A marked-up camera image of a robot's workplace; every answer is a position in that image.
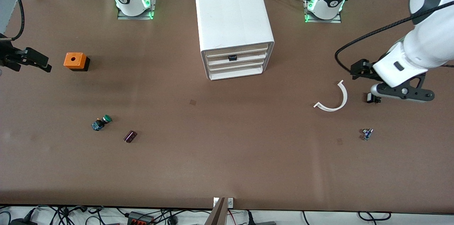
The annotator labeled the dark maroon capacitor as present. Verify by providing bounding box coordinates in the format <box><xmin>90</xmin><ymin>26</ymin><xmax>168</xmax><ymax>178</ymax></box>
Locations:
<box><xmin>123</xmin><ymin>130</ymin><xmax>138</xmax><ymax>144</ymax></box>

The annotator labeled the black looped cable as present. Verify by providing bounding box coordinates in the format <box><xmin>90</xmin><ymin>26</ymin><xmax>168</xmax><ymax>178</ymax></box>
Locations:
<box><xmin>357</xmin><ymin>211</ymin><xmax>392</xmax><ymax>221</ymax></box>

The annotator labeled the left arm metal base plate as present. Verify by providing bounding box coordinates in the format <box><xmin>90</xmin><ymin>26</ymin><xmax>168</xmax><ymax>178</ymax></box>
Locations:
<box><xmin>304</xmin><ymin>0</ymin><xmax>342</xmax><ymax>24</ymax></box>

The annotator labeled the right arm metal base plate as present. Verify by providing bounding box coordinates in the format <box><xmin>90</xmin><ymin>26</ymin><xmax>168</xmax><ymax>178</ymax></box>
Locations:
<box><xmin>117</xmin><ymin>0</ymin><xmax>157</xmax><ymax>21</ymax></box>

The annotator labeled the green push button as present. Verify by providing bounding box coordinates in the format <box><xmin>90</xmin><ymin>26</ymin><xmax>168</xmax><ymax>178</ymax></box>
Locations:
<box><xmin>91</xmin><ymin>114</ymin><xmax>113</xmax><ymax>132</ymax></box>

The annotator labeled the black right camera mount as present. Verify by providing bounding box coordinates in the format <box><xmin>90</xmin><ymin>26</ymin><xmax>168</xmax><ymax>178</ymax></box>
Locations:
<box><xmin>0</xmin><ymin>34</ymin><xmax>19</xmax><ymax>70</ymax></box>

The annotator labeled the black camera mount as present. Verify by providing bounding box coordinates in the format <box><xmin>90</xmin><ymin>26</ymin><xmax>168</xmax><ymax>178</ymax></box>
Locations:
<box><xmin>376</xmin><ymin>73</ymin><xmax>435</xmax><ymax>103</ymax></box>
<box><xmin>0</xmin><ymin>34</ymin><xmax>19</xmax><ymax>70</ymax></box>

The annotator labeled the orange box with black base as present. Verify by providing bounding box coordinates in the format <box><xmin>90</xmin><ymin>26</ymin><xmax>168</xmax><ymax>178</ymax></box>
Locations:
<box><xmin>63</xmin><ymin>52</ymin><xmax>90</xmax><ymax>72</ymax></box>

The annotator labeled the white plastic drawer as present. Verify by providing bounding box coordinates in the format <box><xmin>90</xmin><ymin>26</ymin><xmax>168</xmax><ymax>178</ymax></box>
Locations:
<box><xmin>209</xmin><ymin>65</ymin><xmax>265</xmax><ymax>80</ymax></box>
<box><xmin>205</xmin><ymin>51</ymin><xmax>268</xmax><ymax>65</ymax></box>
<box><xmin>207</xmin><ymin>58</ymin><xmax>266</xmax><ymax>72</ymax></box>
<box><xmin>202</xmin><ymin>43</ymin><xmax>273</xmax><ymax>58</ymax></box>

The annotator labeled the grey camera post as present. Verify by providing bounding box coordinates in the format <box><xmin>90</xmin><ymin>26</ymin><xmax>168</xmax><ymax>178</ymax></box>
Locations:
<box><xmin>204</xmin><ymin>197</ymin><xmax>227</xmax><ymax>225</ymax></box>

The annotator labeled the white drawer cabinet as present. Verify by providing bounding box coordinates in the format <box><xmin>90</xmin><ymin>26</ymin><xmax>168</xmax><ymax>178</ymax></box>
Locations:
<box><xmin>194</xmin><ymin>0</ymin><xmax>275</xmax><ymax>81</ymax></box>

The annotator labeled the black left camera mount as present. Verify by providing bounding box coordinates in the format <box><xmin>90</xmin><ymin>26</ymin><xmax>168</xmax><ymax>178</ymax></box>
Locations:
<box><xmin>376</xmin><ymin>73</ymin><xmax>435</xmax><ymax>103</ymax></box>

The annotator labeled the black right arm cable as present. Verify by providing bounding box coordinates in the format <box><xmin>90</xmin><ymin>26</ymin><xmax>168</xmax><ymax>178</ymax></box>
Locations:
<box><xmin>0</xmin><ymin>0</ymin><xmax>25</xmax><ymax>41</ymax></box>

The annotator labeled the white curved plastic strip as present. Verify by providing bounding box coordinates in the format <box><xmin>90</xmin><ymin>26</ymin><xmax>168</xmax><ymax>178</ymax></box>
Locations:
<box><xmin>314</xmin><ymin>80</ymin><xmax>348</xmax><ymax>112</ymax></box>

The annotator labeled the black box with orange buttons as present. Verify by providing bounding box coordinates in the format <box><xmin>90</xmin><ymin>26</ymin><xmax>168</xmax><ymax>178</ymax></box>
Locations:
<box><xmin>127</xmin><ymin>211</ymin><xmax>154</xmax><ymax>225</ymax></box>

